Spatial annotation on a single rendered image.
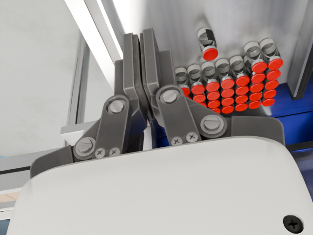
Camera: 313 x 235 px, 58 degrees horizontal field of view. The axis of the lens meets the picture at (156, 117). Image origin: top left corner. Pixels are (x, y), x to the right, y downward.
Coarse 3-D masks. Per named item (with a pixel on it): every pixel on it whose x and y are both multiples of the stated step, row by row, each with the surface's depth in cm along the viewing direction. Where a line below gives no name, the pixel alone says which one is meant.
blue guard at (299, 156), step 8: (296, 152) 47; (304, 152) 46; (312, 152) 46; (296, 160) 46; (304, 160) 46; (312, 160) 45; (304, 168) 45; (312, 168) 45; (304, 176) 44; (312, 176) 44; (312, 184) 43; (312, 192) 43; (312, 200) 42
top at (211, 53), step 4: (208, 48) 37; (212, 48) 37; (204, 52) 37; (208, 52) 37; (212, 52) 37; (216, 52) 37; (204, 56) 38; (208, 56) 38; (212, 56) 38; (216, 56) 38; (208, 60) 38
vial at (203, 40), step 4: (204, 28) 39; (208, 28) 39; (200, 32) 39; (204, 32) 39; (200, 36) 39; (204, 36) 38; (200, 40) 39; (204, 40) 38; (208, 40) 38; (212, 40) 38; (200, 44) 38; (204, 44) 38; (208, 44) 38; (212, 44) 38; (216, 44) 38; (200, 48) 39; (204, 48) 37; (216, 48) 37
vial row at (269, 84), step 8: (264, 80) 44; (272, 80) 43; (232, 88) 44; (240, 88) 44; (248, 88) 44; (256, 88) 44; (272, 88) 44; (192, 96) 45; (200, 96) 44; (208, 96) 45; (216, 96) 45; (224, 96) 45
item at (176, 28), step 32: (128, 0) 35; (160, 0) 36; (192, 0) 36; (224, 0) 36; (256, 0) 37; (288, 0) 37; (128, 32) 39; (160, 32) 40; (192, 32) 40; (224, 32) 40; (256, 32) 41; (288, 32) 41; (192, 64) 45; (288, 64) 47
